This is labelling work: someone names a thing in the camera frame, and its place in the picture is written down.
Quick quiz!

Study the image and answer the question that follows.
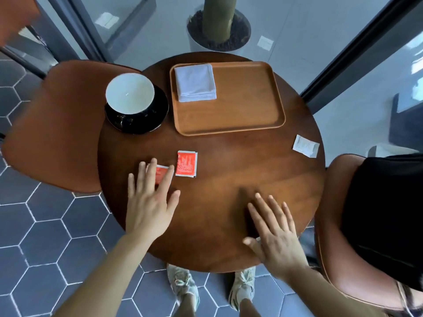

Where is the wooden serving tray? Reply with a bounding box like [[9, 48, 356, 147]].
[[169, 61, 286, 136]]

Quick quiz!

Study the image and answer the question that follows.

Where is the person's right hand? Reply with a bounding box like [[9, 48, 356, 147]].
[[243, 193, 310, 282]]

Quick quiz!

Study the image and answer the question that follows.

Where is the red sachet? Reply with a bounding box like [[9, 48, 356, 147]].
[[175, 150, 198, 178], [146, 163, 171, 186]]

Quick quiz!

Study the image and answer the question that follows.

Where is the black bag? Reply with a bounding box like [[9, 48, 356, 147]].
[[340, 153, 423, 317]]

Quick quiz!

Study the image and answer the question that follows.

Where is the white cup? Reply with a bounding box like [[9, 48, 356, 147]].
[[105, 73, 155, 115]]

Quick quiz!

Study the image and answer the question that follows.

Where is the person's right leg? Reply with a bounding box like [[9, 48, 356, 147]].
[[238, 298, 262, 317]]

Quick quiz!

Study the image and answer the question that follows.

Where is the white sachet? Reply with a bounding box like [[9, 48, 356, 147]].
[[292, 135, 321, 159]]

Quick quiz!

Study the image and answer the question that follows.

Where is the black saucer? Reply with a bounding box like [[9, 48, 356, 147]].
[[104, 86, 170, 135]]

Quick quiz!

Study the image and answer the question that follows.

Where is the person's shoe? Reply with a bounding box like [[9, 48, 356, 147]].
[[228, 267, 257, 311], [167, 264, 201, 308]]

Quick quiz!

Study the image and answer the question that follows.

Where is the person's left hand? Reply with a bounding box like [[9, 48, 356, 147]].
[[123, 158, 181, 243]]

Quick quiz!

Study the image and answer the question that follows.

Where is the brown leather chair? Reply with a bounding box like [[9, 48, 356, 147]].
[[1, 60, 143, 194], [314, 154, 423, 317], [0, 0, 41, 47]]

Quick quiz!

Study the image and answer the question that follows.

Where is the person's right forearm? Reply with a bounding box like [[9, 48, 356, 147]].
[[281, 263, 384, 317]]

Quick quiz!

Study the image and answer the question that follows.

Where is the person's left leg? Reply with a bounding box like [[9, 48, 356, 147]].
[[173, 293, 199, 317]]

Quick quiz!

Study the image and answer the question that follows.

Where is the green plant trunk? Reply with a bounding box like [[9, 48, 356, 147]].
[[202, 0, 238, 44]]

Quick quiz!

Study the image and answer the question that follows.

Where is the folded white cloth napkin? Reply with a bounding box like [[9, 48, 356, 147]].
[[174, 63, 217, 103]]

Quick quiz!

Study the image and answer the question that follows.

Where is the person's left forearm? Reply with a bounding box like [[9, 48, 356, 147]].
[[52, 235, 156, 317]]

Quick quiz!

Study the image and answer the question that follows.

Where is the person's left shoe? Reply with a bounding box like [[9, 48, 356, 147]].
[[167, 264, 201, 308]]

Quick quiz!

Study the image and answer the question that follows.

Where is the dark metal window frame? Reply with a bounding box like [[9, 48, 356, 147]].
[[300, 0, 423, 114]]

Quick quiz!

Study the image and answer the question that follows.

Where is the person's leg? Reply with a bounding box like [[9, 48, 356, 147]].
[[173, 293, 199, 317], [238, 298, 262, 317]]

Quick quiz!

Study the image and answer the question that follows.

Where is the white plant pot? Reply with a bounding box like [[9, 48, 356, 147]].
[[186, 9, 252, 57]]

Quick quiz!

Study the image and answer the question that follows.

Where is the person's right shoe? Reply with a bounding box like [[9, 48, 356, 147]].
[[228, 267, 257, 311]]

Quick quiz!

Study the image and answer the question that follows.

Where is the dark metal door frame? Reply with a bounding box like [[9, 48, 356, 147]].
[[0, 0, 158, 79]]

